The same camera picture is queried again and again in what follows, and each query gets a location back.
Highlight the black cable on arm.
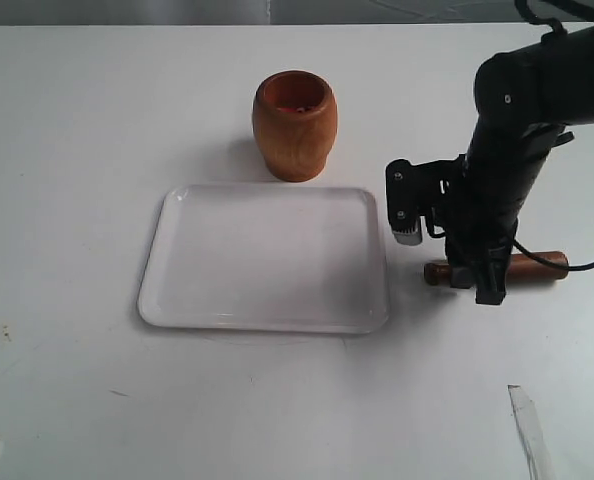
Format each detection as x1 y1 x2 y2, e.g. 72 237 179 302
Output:
511 238 594 274

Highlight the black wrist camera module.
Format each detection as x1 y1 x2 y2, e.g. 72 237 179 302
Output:
385 155 464 246

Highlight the wooden mortar cup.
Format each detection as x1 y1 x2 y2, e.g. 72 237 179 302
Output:
251 70 338 183

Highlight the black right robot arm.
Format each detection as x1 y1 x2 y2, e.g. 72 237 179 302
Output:
444 26 594 305

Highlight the dark wooden pestle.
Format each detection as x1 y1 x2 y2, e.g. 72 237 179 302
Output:
423 251 569 286

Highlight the white rectangular tray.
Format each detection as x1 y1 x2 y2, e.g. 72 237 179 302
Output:
137 183 390 335

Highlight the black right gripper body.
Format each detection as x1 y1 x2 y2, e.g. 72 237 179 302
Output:
441 154 532 273

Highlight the clear tape strip right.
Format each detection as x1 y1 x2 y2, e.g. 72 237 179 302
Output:
507 385 555 479

